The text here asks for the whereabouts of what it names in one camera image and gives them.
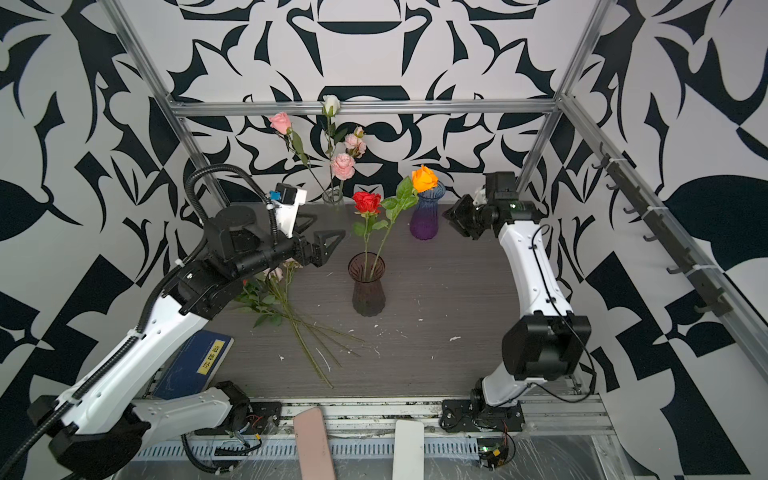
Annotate pink carnation stem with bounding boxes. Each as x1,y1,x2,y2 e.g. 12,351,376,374
265,260,334,389

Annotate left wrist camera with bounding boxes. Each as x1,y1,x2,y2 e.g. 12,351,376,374
269,183,307,238

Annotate white rose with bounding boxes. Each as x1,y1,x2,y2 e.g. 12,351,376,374
322,95,341,164

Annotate white flat paddle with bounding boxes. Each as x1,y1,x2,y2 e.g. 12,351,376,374
392,420,425,480

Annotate red rose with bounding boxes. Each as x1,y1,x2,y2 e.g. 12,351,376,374
352,191,389,280

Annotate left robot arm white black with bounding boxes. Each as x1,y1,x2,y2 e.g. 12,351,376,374
1,165,346,479

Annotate pink spray roses stem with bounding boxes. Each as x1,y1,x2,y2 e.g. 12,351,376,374
331,126,367,189

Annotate clear glass vase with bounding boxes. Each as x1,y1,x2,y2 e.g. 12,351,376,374
321,185,344,208

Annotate aluminium frame rail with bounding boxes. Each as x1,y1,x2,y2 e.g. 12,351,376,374
170,99,556,117

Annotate blue purple glass vase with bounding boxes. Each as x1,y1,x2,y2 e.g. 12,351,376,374
410,181,446,241

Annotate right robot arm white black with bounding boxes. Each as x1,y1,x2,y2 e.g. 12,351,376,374
443,172,591,408

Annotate small circuit board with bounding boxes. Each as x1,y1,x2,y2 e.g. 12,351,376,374
477,436,517,471

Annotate pink rose single stem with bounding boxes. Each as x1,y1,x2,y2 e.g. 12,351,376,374
268,112,326,192

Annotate wall hook rack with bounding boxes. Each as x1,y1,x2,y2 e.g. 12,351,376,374
594,142,733,317

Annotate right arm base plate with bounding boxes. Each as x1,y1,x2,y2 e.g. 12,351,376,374
438,399,525,433

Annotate dark red glass vase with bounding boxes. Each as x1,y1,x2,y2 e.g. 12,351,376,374
347,252,386,317

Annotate orange rose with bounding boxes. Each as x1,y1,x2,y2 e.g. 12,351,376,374
375,165,439,258

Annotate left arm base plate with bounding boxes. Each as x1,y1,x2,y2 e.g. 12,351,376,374
193,401,283,436

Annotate pink flat paddle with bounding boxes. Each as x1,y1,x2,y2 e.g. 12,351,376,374
293,407,336,480

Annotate blue book yellow label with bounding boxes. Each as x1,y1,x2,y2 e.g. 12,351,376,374
150,330,235,400

